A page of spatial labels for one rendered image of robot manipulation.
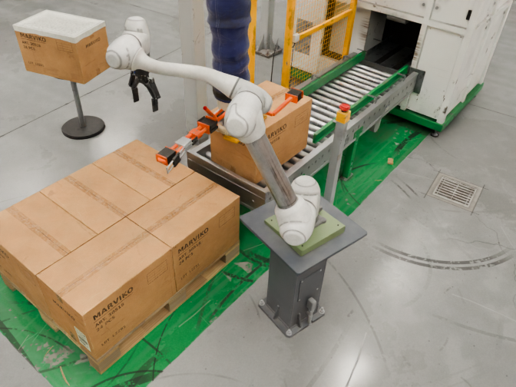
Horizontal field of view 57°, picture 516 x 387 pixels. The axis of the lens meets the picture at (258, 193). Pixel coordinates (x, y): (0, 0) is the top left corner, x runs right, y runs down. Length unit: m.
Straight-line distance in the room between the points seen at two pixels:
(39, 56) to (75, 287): 2.38
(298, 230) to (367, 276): 1.31
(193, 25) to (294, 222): 2.17
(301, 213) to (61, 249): 1.39
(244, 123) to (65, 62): 2.62
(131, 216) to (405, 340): 1.83
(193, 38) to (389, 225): 2.12
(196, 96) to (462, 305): 2.62
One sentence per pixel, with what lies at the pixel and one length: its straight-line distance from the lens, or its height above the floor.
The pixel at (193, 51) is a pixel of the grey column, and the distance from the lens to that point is 4.00.
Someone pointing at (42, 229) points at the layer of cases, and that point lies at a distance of 3.03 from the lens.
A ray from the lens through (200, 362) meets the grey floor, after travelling 2.92.
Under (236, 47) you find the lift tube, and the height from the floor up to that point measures 1.49.
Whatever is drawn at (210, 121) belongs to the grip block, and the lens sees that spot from 2.75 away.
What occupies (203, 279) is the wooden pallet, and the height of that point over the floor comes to 0.02.
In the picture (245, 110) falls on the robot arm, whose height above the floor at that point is 1.54.
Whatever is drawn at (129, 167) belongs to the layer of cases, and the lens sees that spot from 3.36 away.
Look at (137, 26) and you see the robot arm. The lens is 2.18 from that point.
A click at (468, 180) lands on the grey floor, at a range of 4.56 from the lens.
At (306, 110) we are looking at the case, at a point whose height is 0.88.
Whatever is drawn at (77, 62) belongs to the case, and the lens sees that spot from 4.23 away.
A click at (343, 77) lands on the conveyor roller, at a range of 4.59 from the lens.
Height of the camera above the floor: 2.51
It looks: 40 degrees down
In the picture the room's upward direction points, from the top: 3 degrees clockwise
